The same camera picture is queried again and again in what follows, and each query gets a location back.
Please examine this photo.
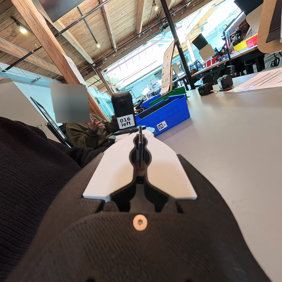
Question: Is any red plastic bin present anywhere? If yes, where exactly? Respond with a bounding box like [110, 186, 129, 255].
[245, 33, 258, 48]

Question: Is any tan-edged black panel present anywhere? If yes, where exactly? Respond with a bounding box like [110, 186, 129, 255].
[257, 0, 282, 54]

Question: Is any green plastic bin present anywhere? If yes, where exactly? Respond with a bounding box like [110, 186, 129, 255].
[149, 86, 188, 104]

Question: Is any wooden pillar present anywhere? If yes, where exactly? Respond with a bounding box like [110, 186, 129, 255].
[11, 0, 108, 121]

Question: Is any black charger box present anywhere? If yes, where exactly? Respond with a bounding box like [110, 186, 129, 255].
[198, 83, 214, 96]

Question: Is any person's dark knit sweater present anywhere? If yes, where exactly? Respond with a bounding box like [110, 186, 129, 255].
[0, 116, 108, 282]

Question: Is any printed paper sheet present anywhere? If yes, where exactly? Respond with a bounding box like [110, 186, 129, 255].
[226, 67, 282, 93]

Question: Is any black and grey device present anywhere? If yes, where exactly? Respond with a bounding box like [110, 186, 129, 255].
[217, 74, 234, 89]

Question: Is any paper notice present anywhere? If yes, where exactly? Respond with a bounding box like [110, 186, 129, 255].
[63, 53, 88, 86]

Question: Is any blue plastic bin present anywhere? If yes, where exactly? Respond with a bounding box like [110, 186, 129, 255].
[135, 94, 190, 137]

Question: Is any yellow plastic bin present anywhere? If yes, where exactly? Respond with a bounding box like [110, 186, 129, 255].
[233, 40, 250, 51]

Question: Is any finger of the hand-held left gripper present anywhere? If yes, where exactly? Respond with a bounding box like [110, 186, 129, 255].
[115, 133, 134, 144]

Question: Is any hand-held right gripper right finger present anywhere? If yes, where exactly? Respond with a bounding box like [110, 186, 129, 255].
[142, 132, 198, 206]

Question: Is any black-framed board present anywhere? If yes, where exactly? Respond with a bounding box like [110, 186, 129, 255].
[30, 96, 74, 147]

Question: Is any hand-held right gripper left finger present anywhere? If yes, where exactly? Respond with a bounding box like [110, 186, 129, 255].
[83, 133, 140, 206]

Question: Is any dark hanging screen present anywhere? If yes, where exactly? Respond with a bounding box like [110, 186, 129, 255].
[38, 0, 87, 23]

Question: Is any cardboard sign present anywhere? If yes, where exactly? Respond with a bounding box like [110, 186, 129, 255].
[160, 40, 177, 95]

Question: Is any black adhesive mounting pad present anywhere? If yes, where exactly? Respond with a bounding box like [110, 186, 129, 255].
[137, 125, 146, 168]

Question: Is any black metal pole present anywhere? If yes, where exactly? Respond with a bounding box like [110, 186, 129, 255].
[160, 0, 196, 89]

